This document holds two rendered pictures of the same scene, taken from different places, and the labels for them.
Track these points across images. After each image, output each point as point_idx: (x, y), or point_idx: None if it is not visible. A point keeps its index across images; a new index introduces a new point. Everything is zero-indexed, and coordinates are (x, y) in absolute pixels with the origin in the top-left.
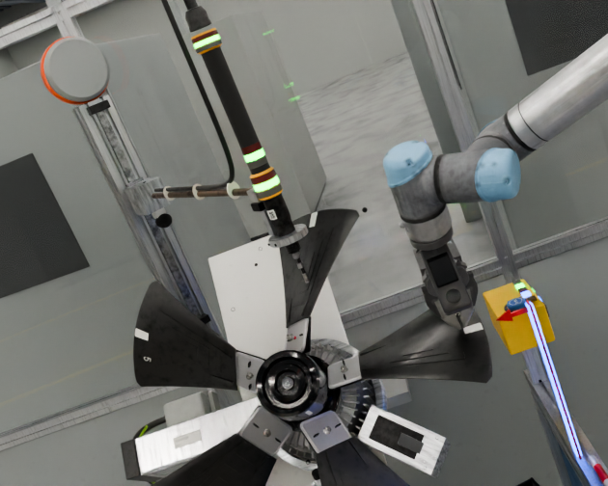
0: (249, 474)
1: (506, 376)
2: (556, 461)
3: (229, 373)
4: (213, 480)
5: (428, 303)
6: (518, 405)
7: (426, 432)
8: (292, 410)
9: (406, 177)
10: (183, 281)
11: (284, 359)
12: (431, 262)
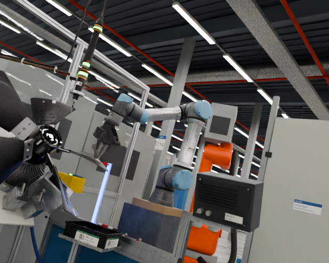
0: (15, 160)
1: (7, 226)
2: (43, 250)
3: (14, 122)
4: (8, 151)
5: (99, 141)
6: (2, 243)
7: (67, 187)
8: (53, 144)
9: (128, 100)
10: None
11: (50, 129)
12: (112, 129)
